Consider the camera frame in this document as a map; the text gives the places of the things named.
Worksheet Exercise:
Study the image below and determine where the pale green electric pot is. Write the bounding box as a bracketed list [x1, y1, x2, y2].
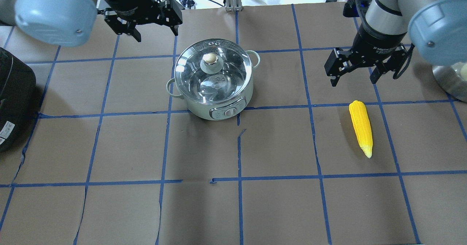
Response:
[166, 39, 261, 121]

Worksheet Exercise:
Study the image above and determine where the dark brown rice cooker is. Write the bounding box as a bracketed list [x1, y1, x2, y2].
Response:
[0, 48, 36, 152]

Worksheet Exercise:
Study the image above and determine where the yellow toy corn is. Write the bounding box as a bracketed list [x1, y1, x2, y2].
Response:
[349, 100, 374, 159]

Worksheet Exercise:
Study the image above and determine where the glass pot lid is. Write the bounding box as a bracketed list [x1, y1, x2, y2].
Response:
[174, 39, 261, 104]

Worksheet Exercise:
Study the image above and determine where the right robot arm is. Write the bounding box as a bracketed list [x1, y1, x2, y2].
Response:
[324, 0, 467, 86]

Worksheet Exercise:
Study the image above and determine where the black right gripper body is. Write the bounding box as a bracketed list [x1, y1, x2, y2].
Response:
[334, 23, 415, 79]

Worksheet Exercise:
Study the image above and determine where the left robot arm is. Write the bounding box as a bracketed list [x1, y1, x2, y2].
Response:
[0, 0, 182, 47]

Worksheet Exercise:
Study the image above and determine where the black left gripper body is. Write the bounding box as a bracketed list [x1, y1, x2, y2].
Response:
[101, 0, 165, 26]

